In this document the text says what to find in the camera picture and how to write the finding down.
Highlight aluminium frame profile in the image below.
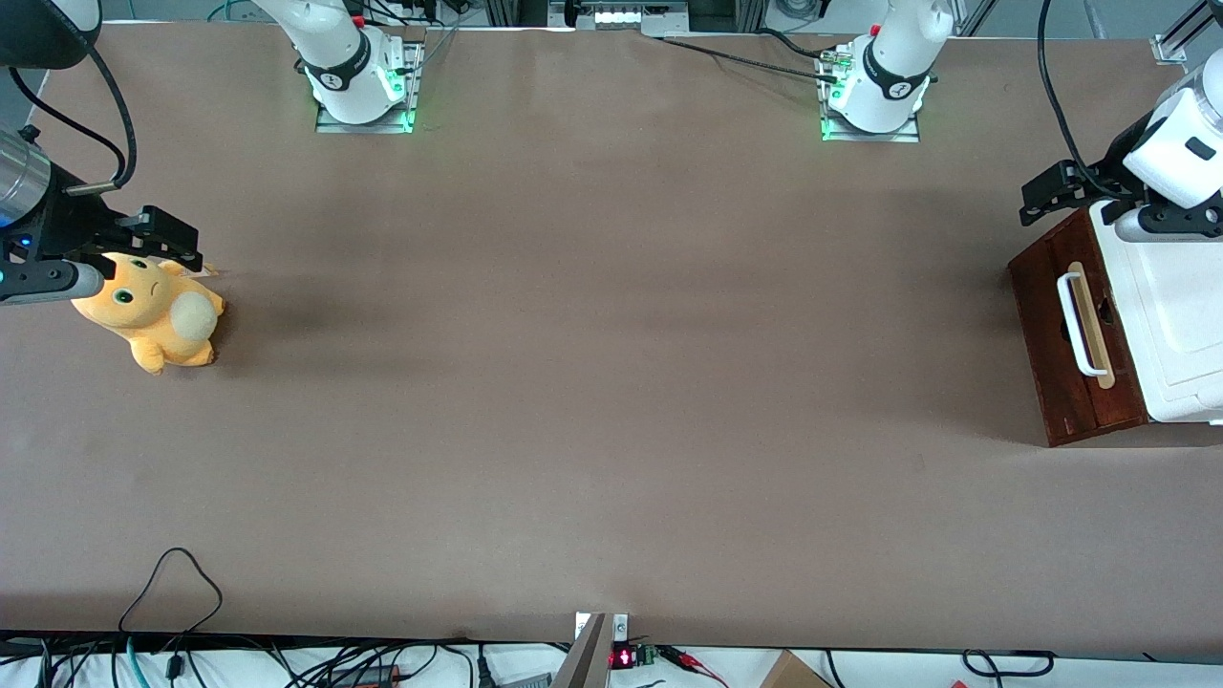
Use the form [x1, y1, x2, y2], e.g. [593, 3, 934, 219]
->
[1150, 0, 1223, 68]

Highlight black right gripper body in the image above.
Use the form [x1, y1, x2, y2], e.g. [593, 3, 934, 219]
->
[0, 168, 125, 276]

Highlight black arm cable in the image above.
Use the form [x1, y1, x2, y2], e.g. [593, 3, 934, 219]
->
[1039, 0, 1117, 181]
[8, 46, 138, 197]

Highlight black power adapter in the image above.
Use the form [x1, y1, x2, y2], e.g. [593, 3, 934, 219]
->
[329, 664, 404, 688]

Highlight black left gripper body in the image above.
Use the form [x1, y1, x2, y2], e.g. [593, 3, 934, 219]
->
[1078, 156, 1150, 205]

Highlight silver power strip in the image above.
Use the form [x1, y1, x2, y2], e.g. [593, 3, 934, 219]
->
[548, 0, 692, 37]

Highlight long black cable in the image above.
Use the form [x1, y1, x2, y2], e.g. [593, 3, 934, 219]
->
[657, 36, 844, 85]

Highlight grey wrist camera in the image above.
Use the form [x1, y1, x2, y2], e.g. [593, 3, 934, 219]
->
[0, 260, 105, 307]
[1113, 206, 1167, 244]

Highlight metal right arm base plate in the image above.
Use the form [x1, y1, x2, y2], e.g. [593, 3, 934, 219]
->
[314, 40, 426, 136]

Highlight orange plush toy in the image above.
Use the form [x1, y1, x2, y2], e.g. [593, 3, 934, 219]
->
[71, 251, 227, 376]

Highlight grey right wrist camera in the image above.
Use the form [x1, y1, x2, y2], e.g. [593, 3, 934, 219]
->
[0, 260, 105, 307]

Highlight black cable with flat loop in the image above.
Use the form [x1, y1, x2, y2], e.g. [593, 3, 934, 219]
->
[959, 649, 1058, 681]

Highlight teal cable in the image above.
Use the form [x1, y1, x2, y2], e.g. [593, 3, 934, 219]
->
[121, 634, 154, 688]

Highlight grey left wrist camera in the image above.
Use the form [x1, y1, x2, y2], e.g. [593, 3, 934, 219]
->
[1113, 206, 1167, 244]

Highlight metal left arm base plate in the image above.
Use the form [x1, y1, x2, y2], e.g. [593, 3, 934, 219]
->
[818, 46, 922, 145]

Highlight red clip leads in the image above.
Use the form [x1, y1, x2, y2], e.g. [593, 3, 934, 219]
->
[657, 646, 731, 688]

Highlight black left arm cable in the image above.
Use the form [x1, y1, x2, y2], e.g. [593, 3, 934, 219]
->
[1039, 0, 1117, 181]

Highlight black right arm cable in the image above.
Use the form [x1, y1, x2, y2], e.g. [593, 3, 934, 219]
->
[8, 46, 138, 197]

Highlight brown cardboard box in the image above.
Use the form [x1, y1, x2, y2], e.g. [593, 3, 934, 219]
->
[759, 649, 834, 688]

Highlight thin black looped cable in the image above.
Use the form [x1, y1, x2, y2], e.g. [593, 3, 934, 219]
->
[118, 547, 225, 634]

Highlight grey metal camera bracket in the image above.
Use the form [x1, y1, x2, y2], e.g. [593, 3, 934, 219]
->
[551, 612, 632, 688]

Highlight white cabinet with brown front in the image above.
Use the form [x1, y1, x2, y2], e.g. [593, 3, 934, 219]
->
[1007, 196, 1223, 448]

